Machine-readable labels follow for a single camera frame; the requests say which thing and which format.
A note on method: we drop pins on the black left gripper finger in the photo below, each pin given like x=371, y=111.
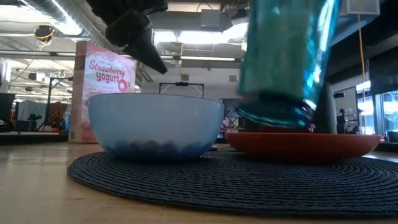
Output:
x=149, y=53

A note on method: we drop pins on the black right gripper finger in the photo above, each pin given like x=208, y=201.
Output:
x=326, y=109

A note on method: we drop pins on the pink strawberry yogurt cereal box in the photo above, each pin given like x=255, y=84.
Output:
x=102, y=77

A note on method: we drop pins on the teal drinking glass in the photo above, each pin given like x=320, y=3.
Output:
x=280, y=62

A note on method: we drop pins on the red plate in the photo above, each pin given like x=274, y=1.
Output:
x=304, y=146

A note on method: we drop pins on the grey ceiling unit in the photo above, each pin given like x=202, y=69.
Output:
x=211, y=18

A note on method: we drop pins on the blue plastic bowl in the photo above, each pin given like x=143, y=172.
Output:
x=155, y=124

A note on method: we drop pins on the black ceiling-mounted device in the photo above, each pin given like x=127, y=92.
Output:
x=44, y=32

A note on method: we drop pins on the white ceiling box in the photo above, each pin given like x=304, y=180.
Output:
x=360, y=7

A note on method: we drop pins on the black tripod stand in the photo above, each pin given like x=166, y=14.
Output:
x=49, y=102

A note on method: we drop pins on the dark round woven placemat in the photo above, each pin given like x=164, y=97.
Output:
x=217, y=186

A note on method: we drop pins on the black monitor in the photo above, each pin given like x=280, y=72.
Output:
x=6, y=107

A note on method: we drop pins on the black rectangular frame stand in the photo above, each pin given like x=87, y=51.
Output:
x=182, y=83

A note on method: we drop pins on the silver ventilation duct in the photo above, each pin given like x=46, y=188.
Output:
x=62, y=14

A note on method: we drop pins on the black aluminium table frame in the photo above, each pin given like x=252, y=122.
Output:
x=31, y=138

